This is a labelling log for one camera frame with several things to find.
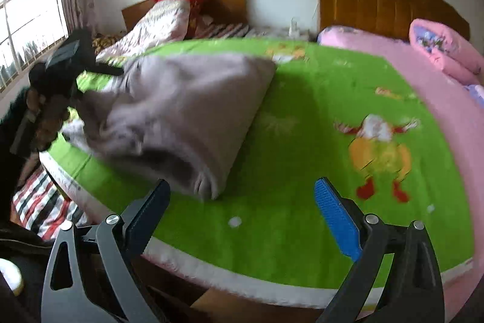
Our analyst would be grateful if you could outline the pink printed pillow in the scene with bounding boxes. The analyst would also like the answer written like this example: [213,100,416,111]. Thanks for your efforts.
[408,18,484,86]

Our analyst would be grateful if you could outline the wooden bed frame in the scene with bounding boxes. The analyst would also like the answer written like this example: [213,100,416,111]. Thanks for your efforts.
[143,258,330,323]

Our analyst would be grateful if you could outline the lilac pants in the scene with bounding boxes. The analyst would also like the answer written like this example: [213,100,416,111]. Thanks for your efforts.
[62,52,277,201]

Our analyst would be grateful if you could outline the pink bedsheet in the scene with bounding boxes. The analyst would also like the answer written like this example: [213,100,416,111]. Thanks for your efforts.
[317,25,484,286]

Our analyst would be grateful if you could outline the yellow patterned cloth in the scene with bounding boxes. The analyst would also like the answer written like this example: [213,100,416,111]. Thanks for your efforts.
[93,33,128,52]

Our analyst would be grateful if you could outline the white round object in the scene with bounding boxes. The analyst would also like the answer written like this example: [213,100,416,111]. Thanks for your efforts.
[0,258,24,295]

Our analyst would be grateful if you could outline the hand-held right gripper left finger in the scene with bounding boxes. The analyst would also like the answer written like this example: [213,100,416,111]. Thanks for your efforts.
[41,178,172,323]

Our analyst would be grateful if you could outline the barred window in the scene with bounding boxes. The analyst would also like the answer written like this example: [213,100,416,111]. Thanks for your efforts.
[0,0,69,94]

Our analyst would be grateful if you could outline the floral pink quilt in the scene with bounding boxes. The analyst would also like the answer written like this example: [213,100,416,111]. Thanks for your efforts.
[96,0,191,61]

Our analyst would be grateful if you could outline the low wooden headboard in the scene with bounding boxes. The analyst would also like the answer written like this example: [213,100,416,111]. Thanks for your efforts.
[122,0,249,33]

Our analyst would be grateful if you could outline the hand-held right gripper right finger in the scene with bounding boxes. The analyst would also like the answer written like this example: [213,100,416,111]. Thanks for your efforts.
[314,177,445,323]

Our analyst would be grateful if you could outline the green printed blanket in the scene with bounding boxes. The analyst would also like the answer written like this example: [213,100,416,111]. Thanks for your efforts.
[40,36,476,309]

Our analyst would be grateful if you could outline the person's left hand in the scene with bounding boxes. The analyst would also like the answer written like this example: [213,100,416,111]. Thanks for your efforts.
[29,88,72,153]

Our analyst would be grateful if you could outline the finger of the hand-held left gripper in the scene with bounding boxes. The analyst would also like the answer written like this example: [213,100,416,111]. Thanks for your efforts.
[93,62,125,78]

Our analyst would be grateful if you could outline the purple printed pillow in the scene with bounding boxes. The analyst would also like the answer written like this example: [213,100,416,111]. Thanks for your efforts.
[463,82,484,109]

